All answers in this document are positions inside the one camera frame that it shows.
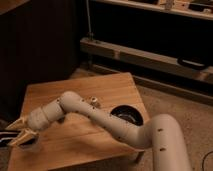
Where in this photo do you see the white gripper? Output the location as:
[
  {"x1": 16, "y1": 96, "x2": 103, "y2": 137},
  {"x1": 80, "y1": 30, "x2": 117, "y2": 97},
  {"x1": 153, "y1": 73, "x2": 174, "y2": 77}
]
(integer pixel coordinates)
[{"x1": 6, "y1": 107, "x2": 51, "y2": 147}]

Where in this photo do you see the black rectangular eraser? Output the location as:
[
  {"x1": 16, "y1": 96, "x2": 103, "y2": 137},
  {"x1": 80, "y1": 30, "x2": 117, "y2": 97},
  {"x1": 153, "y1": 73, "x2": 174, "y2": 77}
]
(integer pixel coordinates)
[{"x1": 0, "y1": 130, "x2": 36, "y2": 147}]

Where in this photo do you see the black round bowl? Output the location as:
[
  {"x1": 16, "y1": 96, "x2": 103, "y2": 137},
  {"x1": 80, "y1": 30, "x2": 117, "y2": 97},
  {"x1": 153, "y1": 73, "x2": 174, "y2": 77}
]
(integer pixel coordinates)
[{"x1": 111, "y1": 105, "x2": 144, "y2": 126}]

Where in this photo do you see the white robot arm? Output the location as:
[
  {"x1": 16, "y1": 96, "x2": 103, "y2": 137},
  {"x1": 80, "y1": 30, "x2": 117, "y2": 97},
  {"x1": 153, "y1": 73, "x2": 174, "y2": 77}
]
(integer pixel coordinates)
[{"x1": 6, "y1": 91, "x2": 192, "y2": 171}]

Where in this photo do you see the black cable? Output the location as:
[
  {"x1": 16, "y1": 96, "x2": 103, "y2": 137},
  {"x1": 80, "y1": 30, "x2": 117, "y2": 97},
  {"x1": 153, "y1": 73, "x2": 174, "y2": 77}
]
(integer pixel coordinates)
[{"x1": 200, "y1": 150, "x2": 213, "y2": 171}]

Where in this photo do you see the small clear bottle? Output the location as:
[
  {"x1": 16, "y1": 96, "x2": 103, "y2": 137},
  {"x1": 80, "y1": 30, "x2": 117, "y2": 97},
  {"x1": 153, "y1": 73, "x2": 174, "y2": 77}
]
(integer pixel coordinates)
[{"x1": 89, "y1": 97, "x2": 101, "y2": 108}]

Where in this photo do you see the metal pole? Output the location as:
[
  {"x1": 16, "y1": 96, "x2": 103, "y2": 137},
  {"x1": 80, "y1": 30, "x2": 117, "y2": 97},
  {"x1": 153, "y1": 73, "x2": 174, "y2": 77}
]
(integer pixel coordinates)
[{"x1": 86, "y1": 0, "x2": 94, "y2": 41}]

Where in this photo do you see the small wooden table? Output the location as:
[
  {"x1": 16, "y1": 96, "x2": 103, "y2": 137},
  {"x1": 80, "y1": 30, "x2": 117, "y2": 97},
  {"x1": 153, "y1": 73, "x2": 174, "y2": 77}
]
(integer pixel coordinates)
[{"x1": 7, "y1": 72, "x2": 151, "y2": 171}]

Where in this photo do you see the wooden shelf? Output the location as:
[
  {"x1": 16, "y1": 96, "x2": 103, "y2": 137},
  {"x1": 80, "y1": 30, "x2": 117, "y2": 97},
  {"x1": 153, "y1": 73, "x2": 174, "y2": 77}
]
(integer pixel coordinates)
[{"x1": 93, "y1": 0, "x2": 213, "y2": 21}]

